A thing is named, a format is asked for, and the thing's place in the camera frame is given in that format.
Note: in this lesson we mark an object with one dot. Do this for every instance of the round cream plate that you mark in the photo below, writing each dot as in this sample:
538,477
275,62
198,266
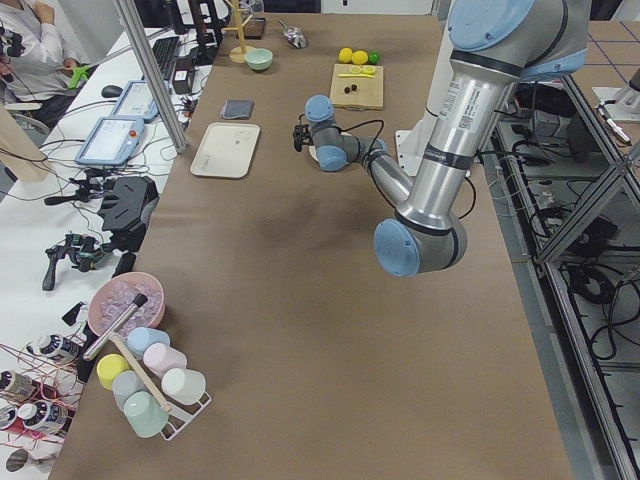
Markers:
313,153

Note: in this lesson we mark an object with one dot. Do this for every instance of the blue cup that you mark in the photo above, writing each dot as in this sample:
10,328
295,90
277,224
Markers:
141,338

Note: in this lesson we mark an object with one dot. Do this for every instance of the aluminium frame post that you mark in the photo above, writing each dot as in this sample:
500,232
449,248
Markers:
135,30

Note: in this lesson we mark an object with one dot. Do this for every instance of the grey folded cloth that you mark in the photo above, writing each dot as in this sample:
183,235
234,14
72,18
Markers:
237,109

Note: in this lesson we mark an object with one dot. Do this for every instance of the bottle rack with bottles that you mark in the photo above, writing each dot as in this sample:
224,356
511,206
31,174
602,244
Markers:
28,379

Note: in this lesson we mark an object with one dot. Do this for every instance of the metal scoop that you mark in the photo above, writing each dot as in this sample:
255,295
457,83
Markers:
294,35

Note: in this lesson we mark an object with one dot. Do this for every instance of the white cup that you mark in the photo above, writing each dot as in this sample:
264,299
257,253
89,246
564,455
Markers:
184,385

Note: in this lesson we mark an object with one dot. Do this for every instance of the wooden mug tree stand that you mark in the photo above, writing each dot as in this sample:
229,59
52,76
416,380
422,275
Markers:
240,18

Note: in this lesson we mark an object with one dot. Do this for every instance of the green lime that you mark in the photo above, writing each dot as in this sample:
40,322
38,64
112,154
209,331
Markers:
373,57

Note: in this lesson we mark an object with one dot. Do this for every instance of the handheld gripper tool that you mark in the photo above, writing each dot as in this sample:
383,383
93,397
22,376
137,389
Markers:
84,252

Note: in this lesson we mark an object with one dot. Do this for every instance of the pink bowl with ice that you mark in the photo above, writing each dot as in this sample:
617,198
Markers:
119,293

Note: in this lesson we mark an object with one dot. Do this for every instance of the black computer mouse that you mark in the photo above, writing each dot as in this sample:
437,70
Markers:
111,91

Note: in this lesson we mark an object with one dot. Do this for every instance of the yellow lemon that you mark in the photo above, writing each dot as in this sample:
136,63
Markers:
360,57
345,55

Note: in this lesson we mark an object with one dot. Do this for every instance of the wooden cutting board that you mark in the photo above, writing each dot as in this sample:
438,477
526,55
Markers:
370,94

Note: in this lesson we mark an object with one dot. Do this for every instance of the yellow cup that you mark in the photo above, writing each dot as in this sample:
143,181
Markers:
109,367

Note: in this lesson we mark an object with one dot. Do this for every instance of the teach pendant near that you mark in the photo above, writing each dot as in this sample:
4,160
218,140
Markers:
111,142

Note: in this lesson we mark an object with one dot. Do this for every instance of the cream rabbit tray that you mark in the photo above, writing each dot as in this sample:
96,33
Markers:
226,150

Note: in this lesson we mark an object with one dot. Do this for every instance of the teach pendant far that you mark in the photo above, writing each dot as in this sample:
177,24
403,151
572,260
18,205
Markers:
136,100

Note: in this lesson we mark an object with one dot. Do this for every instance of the mint cup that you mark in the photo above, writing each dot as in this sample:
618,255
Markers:
144,414

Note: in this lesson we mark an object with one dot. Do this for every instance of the person in white shirt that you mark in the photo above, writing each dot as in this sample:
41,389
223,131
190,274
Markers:
42,72

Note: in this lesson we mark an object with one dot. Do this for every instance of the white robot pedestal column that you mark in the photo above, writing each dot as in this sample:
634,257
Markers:
410,144

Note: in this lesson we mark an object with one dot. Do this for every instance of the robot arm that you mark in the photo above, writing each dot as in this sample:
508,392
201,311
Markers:
495,44

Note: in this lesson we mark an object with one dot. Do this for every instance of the white cup rack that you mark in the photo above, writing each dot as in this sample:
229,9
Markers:
180,416

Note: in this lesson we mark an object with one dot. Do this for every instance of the mint green bowl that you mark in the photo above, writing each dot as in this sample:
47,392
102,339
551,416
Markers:
259,59

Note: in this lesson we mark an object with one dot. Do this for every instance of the pink cup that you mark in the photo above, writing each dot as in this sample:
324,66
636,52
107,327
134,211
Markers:
159,358

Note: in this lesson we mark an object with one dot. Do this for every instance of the black keyboard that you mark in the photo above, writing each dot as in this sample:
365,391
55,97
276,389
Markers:
165,54

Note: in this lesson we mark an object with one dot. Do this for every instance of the teach pendant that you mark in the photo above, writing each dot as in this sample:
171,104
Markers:
136,100
111,142

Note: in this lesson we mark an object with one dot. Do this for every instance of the black camera stand device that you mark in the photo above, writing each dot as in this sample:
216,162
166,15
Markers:
126,211

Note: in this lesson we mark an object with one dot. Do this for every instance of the grey cup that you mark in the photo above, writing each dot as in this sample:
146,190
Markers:
124,386

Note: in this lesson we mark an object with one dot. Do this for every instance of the metal muddler black tip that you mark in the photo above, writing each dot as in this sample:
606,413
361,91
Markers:
93,349

